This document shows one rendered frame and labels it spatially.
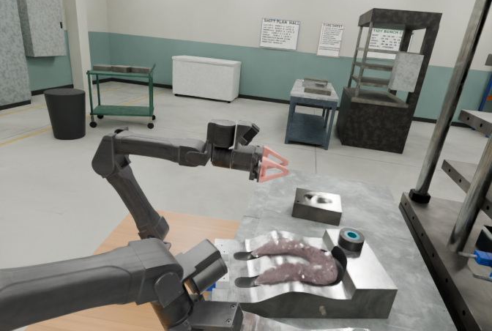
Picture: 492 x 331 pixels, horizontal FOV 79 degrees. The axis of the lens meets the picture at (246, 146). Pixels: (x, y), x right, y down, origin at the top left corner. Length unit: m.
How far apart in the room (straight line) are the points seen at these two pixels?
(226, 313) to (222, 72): 6.71
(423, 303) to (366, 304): 0.23
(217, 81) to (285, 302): 6.50
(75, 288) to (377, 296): 0.77
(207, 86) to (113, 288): 6.90
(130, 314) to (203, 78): 6.57
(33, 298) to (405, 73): 4.68
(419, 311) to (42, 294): 0.98
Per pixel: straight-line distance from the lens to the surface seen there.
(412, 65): 4.81
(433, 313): 1.15
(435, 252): 1.47
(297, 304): 0.92
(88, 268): 0.43
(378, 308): 1.01
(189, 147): 0.79
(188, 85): 7.41
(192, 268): 0.51
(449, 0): 8.17
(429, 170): 1.76
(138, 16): 8.87
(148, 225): 0.95
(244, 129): 0.76
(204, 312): 0.55
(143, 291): 0.46
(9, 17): 6.54
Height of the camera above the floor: 1.51
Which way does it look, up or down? 20 degrees down
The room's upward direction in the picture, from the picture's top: 6 degrees clockwise
